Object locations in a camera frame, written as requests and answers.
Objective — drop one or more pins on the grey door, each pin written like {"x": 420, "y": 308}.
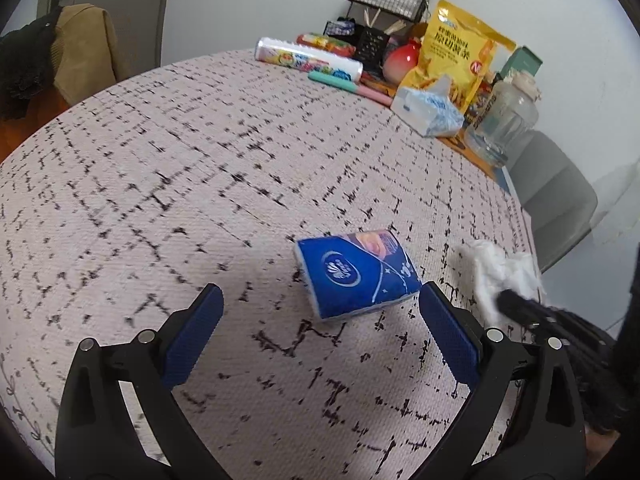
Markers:
{"x": 125, "y": 10}

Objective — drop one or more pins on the red snack packet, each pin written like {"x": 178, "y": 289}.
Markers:
{"x": 479, "y": 105}

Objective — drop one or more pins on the black pen holder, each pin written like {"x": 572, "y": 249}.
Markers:
{"x": 371, "y": 50}

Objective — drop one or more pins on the clear glass jar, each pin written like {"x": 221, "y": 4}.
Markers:
{"x": 505, "y": 120}

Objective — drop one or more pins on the teal box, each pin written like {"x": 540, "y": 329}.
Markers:
{"x": 522, "y": 62}

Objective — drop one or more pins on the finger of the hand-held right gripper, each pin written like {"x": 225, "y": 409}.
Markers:
{"x": 535, "y": 312}

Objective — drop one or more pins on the orange wooden chair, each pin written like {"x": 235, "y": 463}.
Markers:
{"x": 30, "y": 125}

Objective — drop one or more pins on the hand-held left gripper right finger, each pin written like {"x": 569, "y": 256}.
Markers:
{"x": 450, "y": 335}

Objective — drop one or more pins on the green pen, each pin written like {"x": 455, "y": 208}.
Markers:
{"x": 332, "y": 81}

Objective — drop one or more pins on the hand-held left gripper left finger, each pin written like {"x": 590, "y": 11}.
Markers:
{"x": 192, "y": 340}

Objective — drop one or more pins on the grey chair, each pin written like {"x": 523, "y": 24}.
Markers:
{"x": 555, "y": 200}

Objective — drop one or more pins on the peach-shaped ornament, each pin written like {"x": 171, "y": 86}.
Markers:
{"x": 400, "y": 62}

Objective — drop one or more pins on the long red colourful box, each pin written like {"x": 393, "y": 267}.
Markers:
{"x": 325, "y": 44}

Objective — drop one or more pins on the small dark packet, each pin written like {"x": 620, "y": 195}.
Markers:
{"x": 340, "y": 27}

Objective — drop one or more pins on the orange and blue book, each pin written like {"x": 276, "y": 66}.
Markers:
{"x": 475, "y": 160}

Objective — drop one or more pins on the tan jacket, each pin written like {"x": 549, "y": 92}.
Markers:
{"x": 85, "y": 55}

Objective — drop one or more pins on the white and blue tissue pack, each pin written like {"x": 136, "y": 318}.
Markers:
{"x": 425, "y": 110}

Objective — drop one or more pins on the yellow snack bag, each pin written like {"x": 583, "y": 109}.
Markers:
{"x": 455, "y": 55}

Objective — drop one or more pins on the pink pen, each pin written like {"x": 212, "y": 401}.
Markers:
{"x": 374, "y": 96}

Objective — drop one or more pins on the long white colourful box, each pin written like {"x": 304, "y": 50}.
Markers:
{"x": 300, "y": 57}

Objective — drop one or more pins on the white tissue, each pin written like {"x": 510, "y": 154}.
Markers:
{"x": 500, "y": 265}

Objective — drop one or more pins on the black cloth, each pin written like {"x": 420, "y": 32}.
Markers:
{"x": 25, "y": 70}

